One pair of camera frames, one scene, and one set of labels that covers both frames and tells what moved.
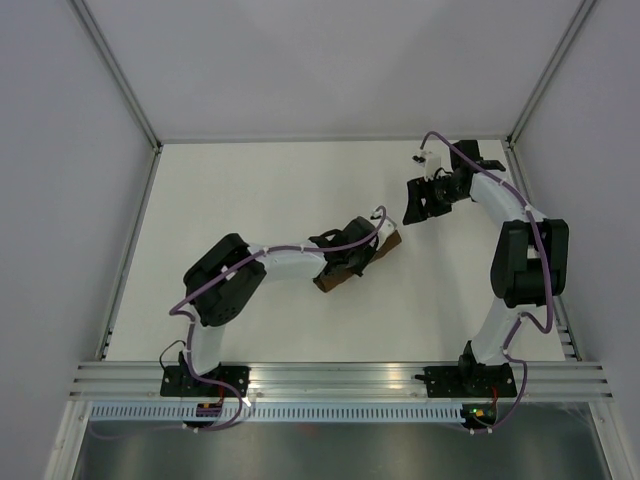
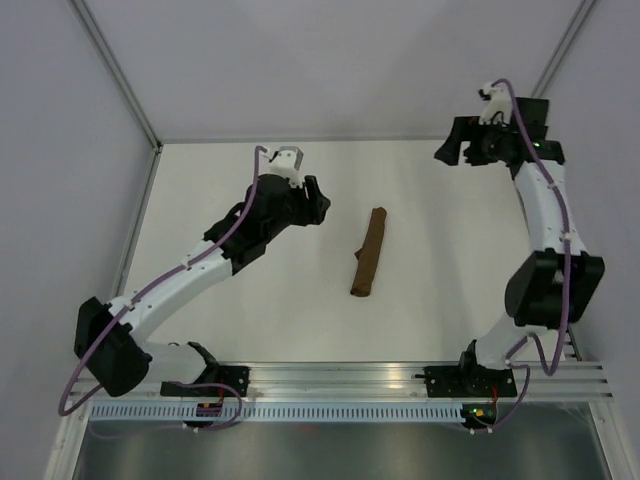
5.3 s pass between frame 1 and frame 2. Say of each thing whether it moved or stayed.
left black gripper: moved
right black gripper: moved
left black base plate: stayed
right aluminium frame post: stayed
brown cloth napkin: moved
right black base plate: stayed
